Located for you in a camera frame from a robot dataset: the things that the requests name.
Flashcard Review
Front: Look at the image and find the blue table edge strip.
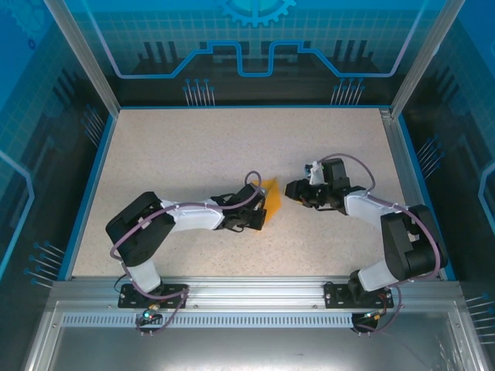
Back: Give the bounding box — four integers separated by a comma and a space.
63, 113, 119, 281

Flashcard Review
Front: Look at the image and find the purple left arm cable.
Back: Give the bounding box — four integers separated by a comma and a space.
110, 169, 265, 338

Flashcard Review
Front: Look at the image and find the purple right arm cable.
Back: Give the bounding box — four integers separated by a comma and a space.
322, 153, 445, 334

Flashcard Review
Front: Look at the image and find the aluminium frame post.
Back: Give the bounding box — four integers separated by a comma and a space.
41, 0, 121, 117
389, 0, 468, 117

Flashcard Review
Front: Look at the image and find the blue printed enclosure panel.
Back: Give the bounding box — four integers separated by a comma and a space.
401, 0, 495, 349
67, 0, 446, 107
0, 0, 117, 371

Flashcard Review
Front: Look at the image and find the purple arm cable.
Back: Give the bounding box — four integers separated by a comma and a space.
322, 153, 445, 334
110, 169, 265, 338

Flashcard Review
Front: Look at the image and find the aluminium side rail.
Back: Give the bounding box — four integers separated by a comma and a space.
380, 107, 442, 280

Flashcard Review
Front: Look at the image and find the shiny metal tray sheet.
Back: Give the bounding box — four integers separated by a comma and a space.
22, 301, 489, 371

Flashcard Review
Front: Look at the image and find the slotted grey cable duct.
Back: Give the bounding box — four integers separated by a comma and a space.
61, 313, 355, 329

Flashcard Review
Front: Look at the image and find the aluminium mounting rail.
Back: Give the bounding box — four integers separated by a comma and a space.
49, 276, 463, 311

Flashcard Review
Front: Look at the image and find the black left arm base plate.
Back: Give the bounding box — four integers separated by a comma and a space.
118, 283, 189, 310

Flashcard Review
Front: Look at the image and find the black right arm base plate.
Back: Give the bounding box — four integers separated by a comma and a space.
323, 281, 392, 310

